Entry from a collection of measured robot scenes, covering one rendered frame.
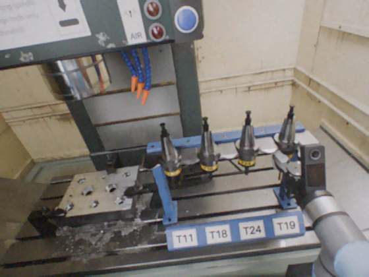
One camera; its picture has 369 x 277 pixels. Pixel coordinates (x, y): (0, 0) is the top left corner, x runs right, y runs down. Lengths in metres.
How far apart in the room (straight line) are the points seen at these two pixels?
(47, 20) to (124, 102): 0.77
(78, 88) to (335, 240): 0.63
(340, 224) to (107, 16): 0.54
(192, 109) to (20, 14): 0.90
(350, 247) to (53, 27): 0.61
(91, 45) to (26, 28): 0.10
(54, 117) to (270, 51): 1.52
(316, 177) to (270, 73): 1.13
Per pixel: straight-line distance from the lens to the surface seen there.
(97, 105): 1.20
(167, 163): 0.62
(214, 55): 1.48
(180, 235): 0.79
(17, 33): 0.46
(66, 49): 0.44
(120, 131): 1.25
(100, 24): 0.41
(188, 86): 1.14
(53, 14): 0.43
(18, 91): 1.83
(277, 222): 0.82
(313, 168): 0.57
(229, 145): 0.65
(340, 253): 0.51
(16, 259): 1.08
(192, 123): 1.24
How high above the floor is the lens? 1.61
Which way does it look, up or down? 35 degrees down
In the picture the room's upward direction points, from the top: 10 degrees counter-clockwise
